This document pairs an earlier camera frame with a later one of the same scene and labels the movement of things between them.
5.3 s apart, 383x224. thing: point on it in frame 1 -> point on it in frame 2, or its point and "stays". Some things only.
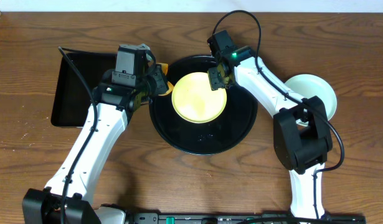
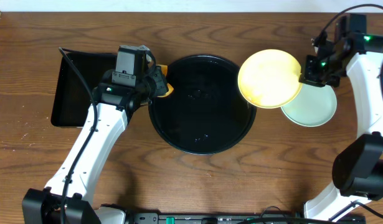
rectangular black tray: x=73 y=101 stays
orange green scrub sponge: x=165 y=68 stays
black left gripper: x=157 y=81 stays
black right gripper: x=214 y=82 -> x=309 y=77
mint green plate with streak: x=306 y=85 stays
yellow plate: x=195 y=101 -> x=270 y=78
